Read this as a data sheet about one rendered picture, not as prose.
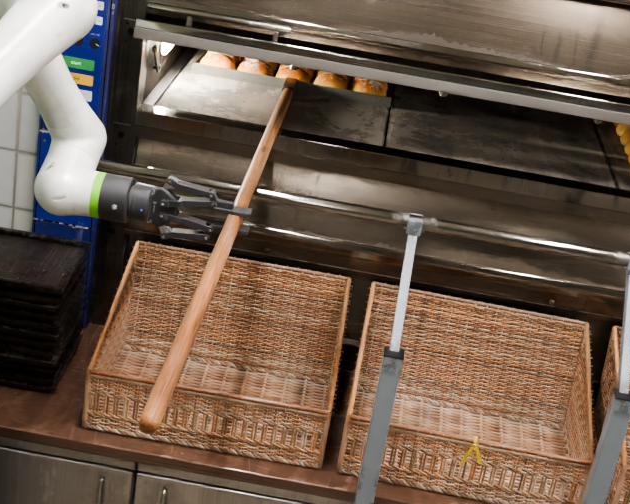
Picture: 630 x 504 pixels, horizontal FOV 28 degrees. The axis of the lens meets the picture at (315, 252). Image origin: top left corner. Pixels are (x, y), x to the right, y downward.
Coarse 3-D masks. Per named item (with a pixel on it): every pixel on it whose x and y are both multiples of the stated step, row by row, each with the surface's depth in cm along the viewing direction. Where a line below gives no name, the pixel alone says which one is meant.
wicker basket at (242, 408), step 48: (144, 288) 316; (192, 288) 315; (240, 288) 316; (288, 288) 315; (336, 288) 315; (144, 336) 318; (240, 336) 317; (288, 336) 316; (96, 384) 278; (144, 384) 277; (192, 384) 306; (240, 384) 310; (288, 384) 314; (192, 432) 281; (240, 432) 290; (288, 432) 293
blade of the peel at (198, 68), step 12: (192, 72) 342; (204, 72) 342; (216, 72) 341; (228, 72) 341; (240, 72) 341; (276, 72) 354; (264, 84) 341; (276, 84) 341; (300, 84) 340; (312, 84) 340; (336, 96) 341; (348, 96) 340; (360, 96) 340; (372, 96) 340; (384, 96) 339
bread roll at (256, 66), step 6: (246, 60) 343; (252, 60) 342; (258, 60) 342; (240, 66) 342; (246, 66) 341; (252, 66) 341; (258, 66) 341; (264, 66) 342; (270, 66) 343; (252, 72) 341; (258, 72) 341; (264, 72) 341; (270, 72) 342
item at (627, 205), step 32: (160, 128) 306; (192, 128) 306; (224, 128) 305; (256, 128) 306; (352, 160) 305; (384, 160) 304; (416, 160) 303; (448, 160) 307; (512, 192) 304; (544, 192) 303; (576, 192) 302; (608, 192) 303
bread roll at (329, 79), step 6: (318, 78) 341; (324, 78) 341; (330, 78) 340; (336, 78) 341; (342, 78) 341; (318, 84) 341; (324, 84) 340; (330, 84) 340; (336, 84) 340; (342, 84) 341; (348, 84) 343
